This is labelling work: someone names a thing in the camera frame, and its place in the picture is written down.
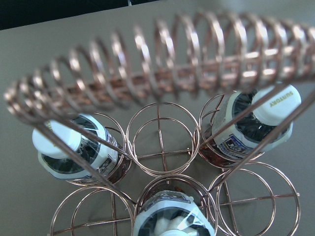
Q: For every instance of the dark tea bottle white cap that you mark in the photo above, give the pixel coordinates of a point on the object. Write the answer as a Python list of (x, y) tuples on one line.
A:
[(171, 213)]

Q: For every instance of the tea bottle left in rack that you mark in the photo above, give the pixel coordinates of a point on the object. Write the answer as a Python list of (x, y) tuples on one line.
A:
[(111, 163)]

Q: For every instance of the tea bottle in rack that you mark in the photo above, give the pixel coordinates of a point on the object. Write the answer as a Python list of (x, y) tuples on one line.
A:
[(237, 141), (111, 163)]

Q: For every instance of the tea bottle right in rack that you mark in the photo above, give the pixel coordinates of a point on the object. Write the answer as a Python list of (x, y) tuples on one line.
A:
[(237, 141)]

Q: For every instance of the copper wire bottle rack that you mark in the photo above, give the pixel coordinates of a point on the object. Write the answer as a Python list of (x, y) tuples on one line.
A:
[(162, 80)]

